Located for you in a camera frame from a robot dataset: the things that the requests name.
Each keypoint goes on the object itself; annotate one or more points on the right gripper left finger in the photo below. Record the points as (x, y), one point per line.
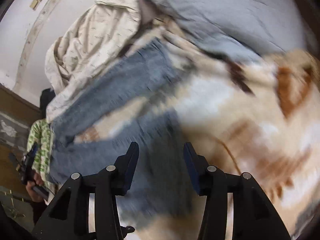
(86, 208)

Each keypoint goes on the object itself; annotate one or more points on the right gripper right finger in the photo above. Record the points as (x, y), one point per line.
(254, 216)

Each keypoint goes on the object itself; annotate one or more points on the grey denim jeans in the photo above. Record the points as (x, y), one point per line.
(115, 111)

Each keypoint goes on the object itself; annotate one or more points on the green patterned folded quilt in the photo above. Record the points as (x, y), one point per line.
(40, 133)

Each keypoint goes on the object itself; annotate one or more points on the wooden glass panel door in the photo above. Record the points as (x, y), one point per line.
(17, 117)

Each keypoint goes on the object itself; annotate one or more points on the black garment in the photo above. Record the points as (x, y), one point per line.
(46, 97)

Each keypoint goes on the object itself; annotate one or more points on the leaf print bed blanket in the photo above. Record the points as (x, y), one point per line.
(261, 118)

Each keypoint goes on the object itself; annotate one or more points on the cream patterned duvet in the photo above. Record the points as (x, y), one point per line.
(93, 41)

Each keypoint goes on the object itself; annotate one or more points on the grey quilted pillow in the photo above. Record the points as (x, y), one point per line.
(242, 30)

